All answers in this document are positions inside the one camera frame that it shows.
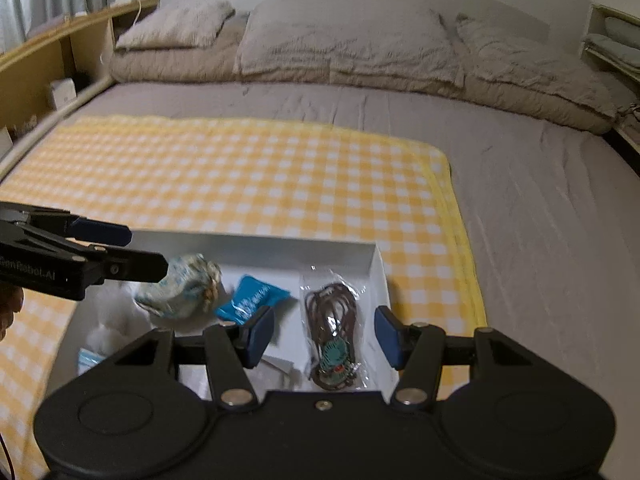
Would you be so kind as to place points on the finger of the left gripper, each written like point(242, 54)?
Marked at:
point(99, 232)
point(132, 266)

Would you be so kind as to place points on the yellow checkered blanket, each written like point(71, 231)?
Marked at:
point(261, 177)

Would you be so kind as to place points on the grey folded quilt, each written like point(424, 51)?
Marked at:
point(371, 42)

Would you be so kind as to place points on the white tissue box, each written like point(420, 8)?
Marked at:
point(61, 92)

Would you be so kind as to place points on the right grey pillow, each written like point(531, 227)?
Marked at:
point(498, 56)

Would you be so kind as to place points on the wooden long shelf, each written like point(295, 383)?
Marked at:
point(80, 48)

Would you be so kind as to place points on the right side shelf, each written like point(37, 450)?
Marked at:
point(623, 84)

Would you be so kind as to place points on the person left hand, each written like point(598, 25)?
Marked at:
point(11, 303)

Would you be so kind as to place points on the white blue sachet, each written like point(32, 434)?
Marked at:
point(86, 360)

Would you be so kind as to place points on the blue snack packet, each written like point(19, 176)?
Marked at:
point(250, 295)

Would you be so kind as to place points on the beige folded mattress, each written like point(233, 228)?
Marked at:
point(216, 64)

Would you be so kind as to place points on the left fluffy pillow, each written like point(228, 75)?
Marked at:
point(178, 27)

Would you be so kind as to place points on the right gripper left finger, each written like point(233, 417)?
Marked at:
point(230, 350)

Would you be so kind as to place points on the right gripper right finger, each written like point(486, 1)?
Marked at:
point(414, 351)

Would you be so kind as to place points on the grey fabric pouch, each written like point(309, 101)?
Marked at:
point(283, 366)

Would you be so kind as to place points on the folded bedding stack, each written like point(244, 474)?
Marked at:
point(619, 43)

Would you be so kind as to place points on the white cotton wad bag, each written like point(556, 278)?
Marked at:
point(117, 319)

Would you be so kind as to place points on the dark cord necklace bag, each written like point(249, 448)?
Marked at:
point(333, 321)

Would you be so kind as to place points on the white shallow box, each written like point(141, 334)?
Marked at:
point(274, 260)

